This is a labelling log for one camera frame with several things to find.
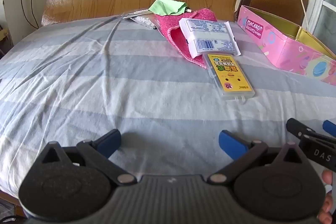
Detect pink towel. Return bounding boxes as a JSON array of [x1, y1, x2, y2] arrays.
[[155, 8, 218, 69]]

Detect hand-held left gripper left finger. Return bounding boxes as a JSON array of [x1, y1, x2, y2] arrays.
[[39, 129, 138, 186]]

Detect bag of white beads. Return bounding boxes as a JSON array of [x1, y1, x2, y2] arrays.
[[130, 15, 158, 30]]

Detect green cloth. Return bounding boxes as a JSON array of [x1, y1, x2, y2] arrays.
[[149, 0, 188, 16]]

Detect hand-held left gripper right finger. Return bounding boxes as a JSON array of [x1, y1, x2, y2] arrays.
[[218, 130, 302, 185]]

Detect clear plastic case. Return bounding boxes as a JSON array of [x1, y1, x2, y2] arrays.
[[202, 53, 256, 101]]

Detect silver tweezers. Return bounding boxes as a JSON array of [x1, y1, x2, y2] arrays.
[[122, 10, 153, 20]]

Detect person's right hand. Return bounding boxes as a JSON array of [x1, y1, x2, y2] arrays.
[[316, 170, 336, 223]]

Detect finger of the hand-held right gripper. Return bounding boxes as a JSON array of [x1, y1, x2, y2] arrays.
[[286, 118, 317, 138], [322, 120, 336, 136]]

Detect white tissue packet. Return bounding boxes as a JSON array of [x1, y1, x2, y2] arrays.
[[179, 18, 241, 59]]

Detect striped bed sheet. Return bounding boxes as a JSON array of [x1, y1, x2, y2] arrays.
[[0, 14, 336, 203]]

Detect pink tin box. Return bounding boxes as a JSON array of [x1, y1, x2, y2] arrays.
[[237, 5, 336, 86]]

